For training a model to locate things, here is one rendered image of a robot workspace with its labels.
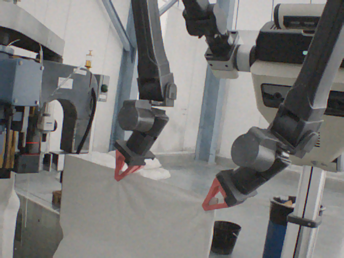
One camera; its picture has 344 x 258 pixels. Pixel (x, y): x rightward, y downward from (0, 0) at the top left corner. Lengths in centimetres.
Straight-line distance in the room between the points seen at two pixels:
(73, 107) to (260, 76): 58
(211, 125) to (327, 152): 851
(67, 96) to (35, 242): 89
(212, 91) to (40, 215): 826
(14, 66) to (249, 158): 46
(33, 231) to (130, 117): 114
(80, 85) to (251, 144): 69
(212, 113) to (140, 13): 883
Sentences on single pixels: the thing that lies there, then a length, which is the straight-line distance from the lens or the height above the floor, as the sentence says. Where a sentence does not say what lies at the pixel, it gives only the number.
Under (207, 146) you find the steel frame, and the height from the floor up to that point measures 44.
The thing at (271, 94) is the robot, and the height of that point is 133.
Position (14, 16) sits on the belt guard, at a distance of 79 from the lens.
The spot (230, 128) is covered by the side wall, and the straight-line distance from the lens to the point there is 964.
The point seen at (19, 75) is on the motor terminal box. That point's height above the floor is 127.
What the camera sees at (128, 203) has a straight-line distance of 92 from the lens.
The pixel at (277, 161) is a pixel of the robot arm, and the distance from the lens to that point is 67.
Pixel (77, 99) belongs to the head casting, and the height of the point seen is 124.
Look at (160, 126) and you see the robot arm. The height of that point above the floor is 120.
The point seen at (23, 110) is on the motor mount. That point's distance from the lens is 83.
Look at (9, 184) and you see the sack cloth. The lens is 133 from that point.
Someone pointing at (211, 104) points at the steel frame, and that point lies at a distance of 966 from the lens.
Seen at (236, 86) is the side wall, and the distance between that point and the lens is 966.
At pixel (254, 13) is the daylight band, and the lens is 994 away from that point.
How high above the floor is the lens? 124
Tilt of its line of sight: 3 degrees down
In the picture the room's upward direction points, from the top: 8 degrees clockwise
